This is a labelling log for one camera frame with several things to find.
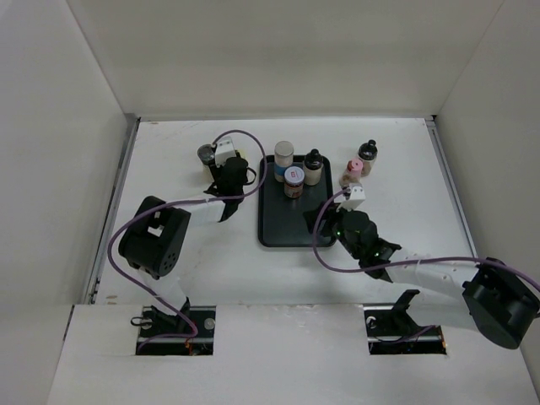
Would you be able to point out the black plastic tray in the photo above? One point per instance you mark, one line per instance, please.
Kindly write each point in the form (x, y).
(280, 219)

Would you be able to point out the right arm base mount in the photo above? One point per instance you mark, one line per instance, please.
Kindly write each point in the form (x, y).
(391, 330)

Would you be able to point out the black cap brown spice bottle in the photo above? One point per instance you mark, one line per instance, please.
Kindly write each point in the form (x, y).
(367, 153)

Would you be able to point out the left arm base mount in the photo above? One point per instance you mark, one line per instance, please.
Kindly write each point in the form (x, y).
(165, 335)

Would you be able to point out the black cap white bottle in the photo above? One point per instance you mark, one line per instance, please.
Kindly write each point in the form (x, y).
(312, 167)

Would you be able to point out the yellow cap spice bottle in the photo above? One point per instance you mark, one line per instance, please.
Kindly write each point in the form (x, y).
(240, 153)

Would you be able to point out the pink cap spice bottle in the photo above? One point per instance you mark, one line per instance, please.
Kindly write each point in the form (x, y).
(352, 173)

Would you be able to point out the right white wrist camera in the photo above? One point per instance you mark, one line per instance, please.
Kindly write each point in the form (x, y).
(354, 197)

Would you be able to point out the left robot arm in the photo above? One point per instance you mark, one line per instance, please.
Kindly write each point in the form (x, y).
(152, 245)

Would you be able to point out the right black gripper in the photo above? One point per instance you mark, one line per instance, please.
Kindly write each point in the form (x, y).
(330, 214)

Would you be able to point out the red label lid jar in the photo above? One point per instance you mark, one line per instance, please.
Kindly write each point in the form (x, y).
(293, 179)

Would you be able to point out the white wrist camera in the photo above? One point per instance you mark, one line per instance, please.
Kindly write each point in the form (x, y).
(224, 149)
(354, 197)

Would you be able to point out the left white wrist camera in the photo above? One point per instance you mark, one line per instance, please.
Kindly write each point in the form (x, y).
(224, 149)

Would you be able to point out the clear dome lid jar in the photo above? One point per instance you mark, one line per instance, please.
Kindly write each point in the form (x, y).
(206, 154)

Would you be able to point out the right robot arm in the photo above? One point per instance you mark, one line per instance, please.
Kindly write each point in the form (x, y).
(501, 300)

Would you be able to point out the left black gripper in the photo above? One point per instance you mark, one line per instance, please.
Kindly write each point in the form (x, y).
(216, 170)

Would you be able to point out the silver lid blue-label jar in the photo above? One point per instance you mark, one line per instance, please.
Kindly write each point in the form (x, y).
(283, 159)

